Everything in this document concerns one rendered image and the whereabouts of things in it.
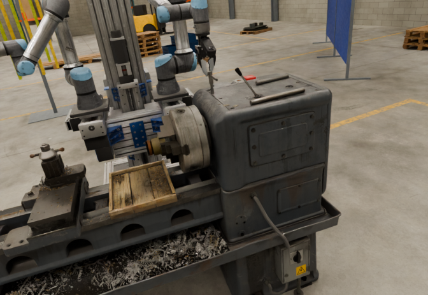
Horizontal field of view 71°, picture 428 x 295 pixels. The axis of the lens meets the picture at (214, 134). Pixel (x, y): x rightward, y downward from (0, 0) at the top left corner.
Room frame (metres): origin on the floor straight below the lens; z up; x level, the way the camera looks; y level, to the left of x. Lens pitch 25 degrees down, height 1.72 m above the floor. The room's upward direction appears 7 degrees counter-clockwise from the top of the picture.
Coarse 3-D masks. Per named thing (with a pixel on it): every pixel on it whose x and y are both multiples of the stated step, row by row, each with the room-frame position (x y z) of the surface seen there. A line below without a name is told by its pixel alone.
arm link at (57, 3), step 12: (48, 0) 1.80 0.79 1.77; (60, 0) 1.80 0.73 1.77; (48, 12) 1.75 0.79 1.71; (60, 12) 1.77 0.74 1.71; (48, 24) 1.74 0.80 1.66; (36, 36) 1.71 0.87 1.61; (48, 36) 1.73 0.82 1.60; (36, 48) 1.68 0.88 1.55; (24, 60) 1.65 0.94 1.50; (36, 60) 1.68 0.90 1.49; (24, 72) 1.62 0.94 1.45
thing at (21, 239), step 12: (84, 180) 1.37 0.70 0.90; (36, 192) 1.29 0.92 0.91; (84, 192) 1.29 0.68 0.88; (24, 204) 1.23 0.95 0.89; (24, 228) 1.03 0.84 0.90; (48, 228) 0.99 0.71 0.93; (60, 228) 0.98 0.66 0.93; (72, 228) 0.98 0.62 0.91; (12, 240) 0.97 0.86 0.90; (24, 240) 0.96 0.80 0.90; (36, 240) 0.95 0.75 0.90; (48, 240) 0.96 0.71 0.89; (60, 240) 0.97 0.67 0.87; (12, 252) 0.92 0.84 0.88
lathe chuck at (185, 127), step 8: (176, 112) 1.32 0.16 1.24; (184, 112) 1.31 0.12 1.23; (176, 120) 1.26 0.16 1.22; (184, 120) 1.26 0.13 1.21; (192, 120) 1.27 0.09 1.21; (176, 128) 1.24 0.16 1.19; (184, 128) 1.23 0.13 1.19; (192, 128) 1.24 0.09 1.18; (176, 136) 1.28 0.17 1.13; (184, 136) 1.21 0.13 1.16; (192, 136) 1.22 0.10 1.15; (184, 144) 1.20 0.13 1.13; (192, 144) 1.20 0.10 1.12; (200, 144) 1.21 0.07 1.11; (192, 152) 1.20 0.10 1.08; (200, 152) 1.20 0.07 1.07; (184, 160) 1.19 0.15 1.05; (192, 160) 1.20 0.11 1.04; (200, 160) 1.21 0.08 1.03; (184, 168) 1.21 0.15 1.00; (200, 168) 1.26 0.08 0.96
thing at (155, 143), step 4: (148, 140) 1.30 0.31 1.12; (152, 140) 1.29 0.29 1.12; (156, 140) 1.29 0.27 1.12; (160, 140) 1.31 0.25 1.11; (164, 140) 1.31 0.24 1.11; (148, 144) 1.28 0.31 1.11; (152, 144) 1.28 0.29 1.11; (156, 144) 1.28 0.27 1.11; (148, 148) 1.27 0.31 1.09; (152, 148) 1.27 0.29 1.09; (156, 148) 1.27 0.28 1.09; (160, 148) 1.27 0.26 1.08; (148, 152) 1.26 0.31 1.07; (152, 152) 1.27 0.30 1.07; (156, 152) 1.27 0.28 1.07; (160, 152) 1.27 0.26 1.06
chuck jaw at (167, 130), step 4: (164, 116) 1.39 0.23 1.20; (168, 116) 1.40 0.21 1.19; (164, 120) 1.38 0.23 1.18; (168, 120) 1.38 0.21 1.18; (164, 124) 1.37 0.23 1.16; (168, 124) 1.37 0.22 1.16; (160, 128) 1.35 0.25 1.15; (164, 128) 1.35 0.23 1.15; (168, 128) 1.36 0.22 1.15; (172, 128) 1.36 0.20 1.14; (160, 132) 1.34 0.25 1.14; (164, 132) 1.34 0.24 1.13; (168, 132) 1.34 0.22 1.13; (172, 132) 1.35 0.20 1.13; (160, 136) 1.33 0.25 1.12; (164, 136) 1.33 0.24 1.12; (168, 136) 1.34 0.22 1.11; (172, 136) 1.36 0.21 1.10
